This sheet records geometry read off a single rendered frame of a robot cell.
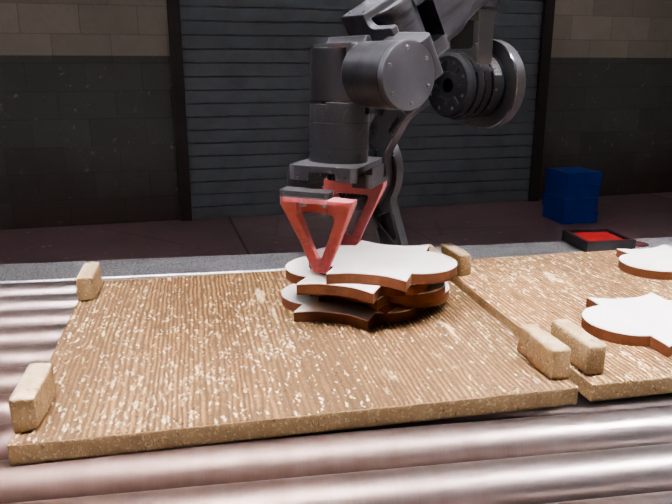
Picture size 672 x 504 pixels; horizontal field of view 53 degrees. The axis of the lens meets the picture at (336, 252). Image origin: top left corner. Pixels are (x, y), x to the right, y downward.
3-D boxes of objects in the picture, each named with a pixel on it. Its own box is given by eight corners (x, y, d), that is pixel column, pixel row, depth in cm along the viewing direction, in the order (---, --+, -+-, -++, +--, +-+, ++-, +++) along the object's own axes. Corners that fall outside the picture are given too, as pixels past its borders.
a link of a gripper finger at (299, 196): (368, 263, 66) (372, 168, 64) (348, 283, 60) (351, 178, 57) (304, 256, 68) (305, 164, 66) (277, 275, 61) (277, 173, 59)
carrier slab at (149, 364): (88, 295, 77) (86, 281, 76) (427, 273, 85) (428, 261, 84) (8, 467, 44) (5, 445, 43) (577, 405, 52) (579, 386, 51)
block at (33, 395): (31, 395, 50) (26, 361, 49) (58, 393, 50) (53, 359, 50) (10, 437, 44) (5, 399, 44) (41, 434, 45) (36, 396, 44)
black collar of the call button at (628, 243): (561, 240, 103) (562, 229, 103) (607, 238, 104) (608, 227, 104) (586, 253, 96) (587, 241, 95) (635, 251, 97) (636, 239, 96)
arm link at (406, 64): (411, 69, 69) (381, -11, 65) (495, 70, 60) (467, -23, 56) (328, 132, 65) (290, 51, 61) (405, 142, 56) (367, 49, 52)
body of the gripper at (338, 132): (382, 175, 69) (385, 101, 67) (355, 189, 59) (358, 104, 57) (322, 171, 71) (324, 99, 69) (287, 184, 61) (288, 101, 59)
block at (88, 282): (85, 285, 75) (83, 261, 75) (103, 284, 76) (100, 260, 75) (77, 302, 70) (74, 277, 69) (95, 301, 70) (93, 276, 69)
